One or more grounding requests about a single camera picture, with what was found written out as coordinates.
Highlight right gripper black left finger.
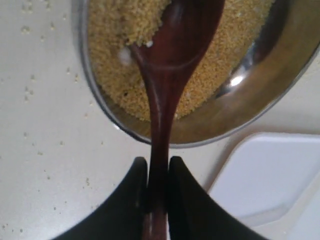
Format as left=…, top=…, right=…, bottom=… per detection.
left=58, top=157, right=148, bottom=240

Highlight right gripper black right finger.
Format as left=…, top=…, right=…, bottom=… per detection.
left=167, top=156, right=264, bottom=240

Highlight dark red wooden spoon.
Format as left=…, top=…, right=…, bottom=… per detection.
left=136, top=0, right=224, bottom=240

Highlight white plastic tray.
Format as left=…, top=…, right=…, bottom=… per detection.
left=208, top=132, right=320, bottom=240

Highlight steel bowl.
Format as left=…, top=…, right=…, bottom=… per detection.
left=71, top=0, right=320, bottom=148

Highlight yellow millet grains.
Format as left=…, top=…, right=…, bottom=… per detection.
left=87, top=0, right=273, bottom=121

